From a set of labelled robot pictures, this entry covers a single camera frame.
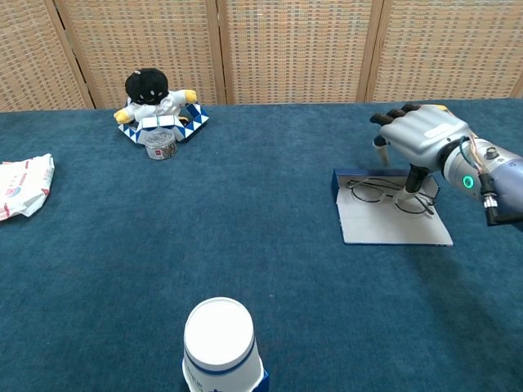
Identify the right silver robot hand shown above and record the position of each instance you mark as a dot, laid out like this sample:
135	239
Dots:
421	134

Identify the black rimmed eyeglasses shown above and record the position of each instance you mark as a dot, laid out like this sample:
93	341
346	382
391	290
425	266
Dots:
384	197

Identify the small blue box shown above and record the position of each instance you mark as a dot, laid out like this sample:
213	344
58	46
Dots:
388	226

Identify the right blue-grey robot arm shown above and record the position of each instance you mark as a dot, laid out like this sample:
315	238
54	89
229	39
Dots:
506	175

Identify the yellow razor blister pack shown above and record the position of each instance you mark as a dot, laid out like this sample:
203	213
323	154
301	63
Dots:
440	107

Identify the woven wooden folding screen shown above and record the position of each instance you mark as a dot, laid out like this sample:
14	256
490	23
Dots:
286	49

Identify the blue white snake puzzle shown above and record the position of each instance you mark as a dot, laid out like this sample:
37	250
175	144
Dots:
196	116

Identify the clear jar of clips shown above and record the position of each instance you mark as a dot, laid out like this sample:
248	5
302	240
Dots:
161	150

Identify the black-headed plush toy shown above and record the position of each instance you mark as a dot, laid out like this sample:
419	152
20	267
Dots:
147	85

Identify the white paper cup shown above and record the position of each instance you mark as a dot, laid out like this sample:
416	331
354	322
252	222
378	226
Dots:
220	335

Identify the small blue block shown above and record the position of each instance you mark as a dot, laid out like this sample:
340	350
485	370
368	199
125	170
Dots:
265	382

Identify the white folded cloth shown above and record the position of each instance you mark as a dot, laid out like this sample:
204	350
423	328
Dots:
24	188

